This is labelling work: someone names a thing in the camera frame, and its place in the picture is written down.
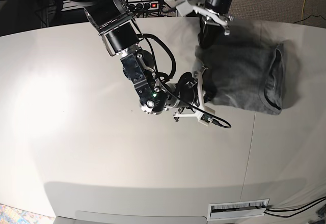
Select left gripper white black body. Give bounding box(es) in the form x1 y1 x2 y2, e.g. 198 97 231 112
188 0 234 36

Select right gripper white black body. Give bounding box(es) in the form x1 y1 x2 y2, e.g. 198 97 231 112
173 66 215 124

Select grey T-shirt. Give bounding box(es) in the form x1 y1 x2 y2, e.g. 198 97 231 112
195 44 286 115

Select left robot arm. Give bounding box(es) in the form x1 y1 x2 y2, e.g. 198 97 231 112
175 0 234 49

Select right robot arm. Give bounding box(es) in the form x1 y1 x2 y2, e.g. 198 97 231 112
68 0 224 127

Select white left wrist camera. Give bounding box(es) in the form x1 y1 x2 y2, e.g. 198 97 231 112
175 0 193 17

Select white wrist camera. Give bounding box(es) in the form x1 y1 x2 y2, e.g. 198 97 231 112
175 0 193 17
198 106 215 126

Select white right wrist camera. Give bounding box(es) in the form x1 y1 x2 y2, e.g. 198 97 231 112
198 106 215 126

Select black camera cable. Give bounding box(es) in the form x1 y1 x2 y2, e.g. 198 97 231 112
139 33 232 130

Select white power strip red switch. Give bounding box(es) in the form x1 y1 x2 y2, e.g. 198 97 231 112
127 2 159 11

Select white table cable grommet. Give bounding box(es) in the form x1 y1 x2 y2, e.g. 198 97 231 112
207 199 269 221

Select black cables at table edge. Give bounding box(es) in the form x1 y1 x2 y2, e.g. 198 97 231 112
264 194 326 218

